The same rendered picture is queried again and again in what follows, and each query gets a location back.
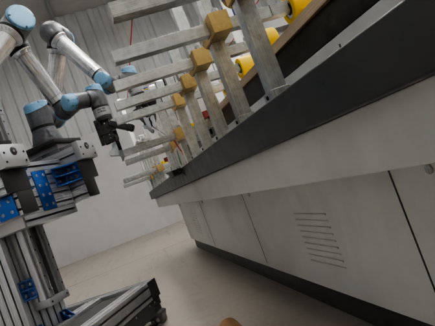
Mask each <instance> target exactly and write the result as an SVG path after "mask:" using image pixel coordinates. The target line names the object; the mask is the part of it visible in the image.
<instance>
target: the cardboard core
mask: <svg viewBox="0 0 435 326"><path fill-rule="evenodd" d="M219 326H242V325H241V324H240V323H239V322H238V321H236V320H235V319H234V318H225V319H224V320H223V321H222V322H221V323H220V325H219Z"/></svg>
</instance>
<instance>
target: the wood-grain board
mask: <svg viewBox="0 0 435 326"><path fill-rule="evenodd" d="M330 1H331V0H312V1H311V2H310V3H309V4H308V5H307V6H306V7H305V9H303V11H302V12H301V13H300V14H299V15H298V16H297V18H296V19H295V20H294V21H293V22H292V23H291V24H290V25H289V26H288V27H287V28H286V30H285V31H284V32H283V33H282V34H281V35H280V37H279V38H278V39H277V40H276V41H275V42H274V43H273V44H272V45H271V46H272V48H273V51H274V54H275V56H276V55H277V54H278V53H279V52H280V51H281V50H282V49H283V48H284V47H285V46H286V45H287V44H288V43H289V42H290V41H291V40H292V39H293V38H294V37H295V36H296V35H297V34H298V33H299V32H300V31H301V30H302V29H303V28H304V27H305V26H306V25H307V24H308V23H309V22H310V21H311V20H312V19H313V18H314V17H315V16H316V15H317V14H318V13H319V12H320V11H321V10H322V9H323V8H324V7H325V6H326V5H327V4H328V3H329V2H330ZM257 75H258V72H257V70H256V67H255V65H253V67H252V68H251V69H250V70H249V71H248V73H246V75H244V77H242V79H241V80H240V83H241V86H242V88H243V89H244V88H245V87H246V86H247V85H248V84H249V83H250V82H251V81H252V80H253V79H254V78H255V77H256V76H257ZM229 103H230V102H229V99H228V96H227V95H226V97H225V98H224V99H223V100H222V101H221V102H220V104H219V105H220V107H221V110H224V108H226V106H227V105H228V104H229Z"/></svg>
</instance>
